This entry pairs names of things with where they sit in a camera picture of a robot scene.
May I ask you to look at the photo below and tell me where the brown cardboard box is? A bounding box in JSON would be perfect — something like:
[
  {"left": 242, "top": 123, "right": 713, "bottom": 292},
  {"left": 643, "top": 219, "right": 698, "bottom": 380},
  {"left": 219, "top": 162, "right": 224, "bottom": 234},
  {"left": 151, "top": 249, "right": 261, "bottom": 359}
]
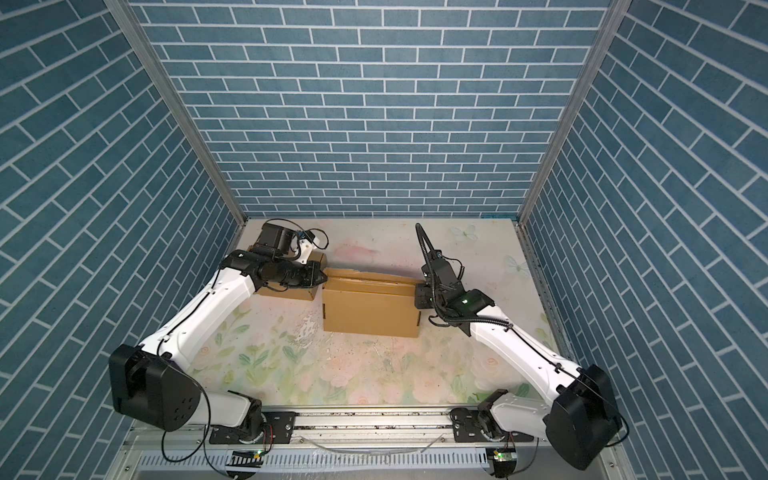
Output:
[{"left": 245, "top": 252, "right": 328, "bottom": 301}]

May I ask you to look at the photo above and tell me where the cardboard stack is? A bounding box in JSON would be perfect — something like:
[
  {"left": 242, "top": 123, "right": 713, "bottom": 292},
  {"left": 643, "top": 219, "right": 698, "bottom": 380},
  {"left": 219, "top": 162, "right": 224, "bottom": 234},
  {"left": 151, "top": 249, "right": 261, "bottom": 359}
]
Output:
[{"left": 322, "top": 268, "right": 421, "bottom": 338}]

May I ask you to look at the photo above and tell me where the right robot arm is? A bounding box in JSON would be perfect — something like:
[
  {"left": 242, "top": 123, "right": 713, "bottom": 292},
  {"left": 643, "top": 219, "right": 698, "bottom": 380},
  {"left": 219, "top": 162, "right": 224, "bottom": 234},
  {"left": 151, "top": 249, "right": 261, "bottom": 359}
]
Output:
[{"left": 415, "top": 250, "right": 629, "bottom": 470}]

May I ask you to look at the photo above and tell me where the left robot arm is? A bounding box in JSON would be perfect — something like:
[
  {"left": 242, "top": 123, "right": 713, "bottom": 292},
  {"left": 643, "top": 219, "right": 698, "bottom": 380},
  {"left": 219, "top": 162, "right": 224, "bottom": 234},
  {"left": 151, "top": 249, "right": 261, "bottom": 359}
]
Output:
[{"left": 108, "top": 218, "right": 328, "bottom": 443}]

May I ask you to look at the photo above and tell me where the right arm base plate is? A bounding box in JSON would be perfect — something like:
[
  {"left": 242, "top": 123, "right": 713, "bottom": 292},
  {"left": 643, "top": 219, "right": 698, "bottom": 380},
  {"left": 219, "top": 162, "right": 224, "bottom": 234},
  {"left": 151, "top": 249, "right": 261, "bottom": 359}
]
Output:
[{"left": 449, "top": 407, "right": 535, "bottom": 443}]

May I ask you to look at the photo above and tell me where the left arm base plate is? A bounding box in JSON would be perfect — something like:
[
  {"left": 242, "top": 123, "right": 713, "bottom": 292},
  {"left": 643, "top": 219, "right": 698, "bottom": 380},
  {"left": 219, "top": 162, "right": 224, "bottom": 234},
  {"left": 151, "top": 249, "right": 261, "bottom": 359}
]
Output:
[{"left": 208, "top": 411, "right": 297, "bottom": 447}]

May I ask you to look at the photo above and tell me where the aluminium front rail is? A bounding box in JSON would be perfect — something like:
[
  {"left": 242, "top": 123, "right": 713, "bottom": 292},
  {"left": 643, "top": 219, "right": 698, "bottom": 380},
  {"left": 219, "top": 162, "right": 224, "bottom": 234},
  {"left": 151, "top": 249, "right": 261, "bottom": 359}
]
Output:
[{"left": 104, "top": 404, "right": 637, "bottom": 480}]

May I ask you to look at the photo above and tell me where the white slotted cable duct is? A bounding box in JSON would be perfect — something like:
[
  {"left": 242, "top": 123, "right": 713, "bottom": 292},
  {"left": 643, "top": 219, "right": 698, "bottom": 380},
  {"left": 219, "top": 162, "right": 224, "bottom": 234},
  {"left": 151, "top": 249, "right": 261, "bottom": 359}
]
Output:
[{"left": 138, "top": 448, "right": 490, "bottom": 473}]

